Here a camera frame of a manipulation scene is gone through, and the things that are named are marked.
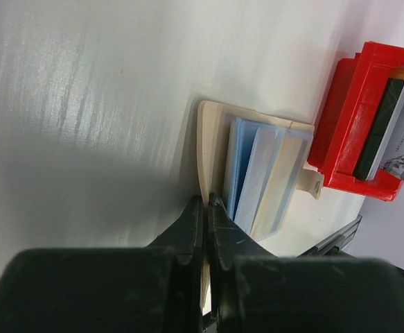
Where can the black credit card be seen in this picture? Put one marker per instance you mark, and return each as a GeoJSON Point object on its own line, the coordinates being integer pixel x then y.
{"type": "Point", "coordinates": [381, 129]}

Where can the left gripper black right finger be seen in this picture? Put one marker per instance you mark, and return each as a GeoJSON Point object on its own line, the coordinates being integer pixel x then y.
{"type": "Point", "coordinates": [252, 290]}

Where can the beige card holder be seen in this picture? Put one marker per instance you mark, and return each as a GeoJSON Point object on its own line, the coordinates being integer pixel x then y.
{"type": "Point", "coordinates": [213, 129]}

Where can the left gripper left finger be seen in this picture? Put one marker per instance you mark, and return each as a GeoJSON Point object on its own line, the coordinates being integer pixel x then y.
{"type": "Point", "coordinates": [156, 288]}

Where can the light blue credit card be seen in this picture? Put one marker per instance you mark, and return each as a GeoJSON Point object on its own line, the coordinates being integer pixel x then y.
{"type": "Point", "coordinates": [264, 163]}

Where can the red plastic card tray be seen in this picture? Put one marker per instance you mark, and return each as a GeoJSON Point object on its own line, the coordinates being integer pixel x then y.
{"type": "Point", "coordinates": [349, 110]}

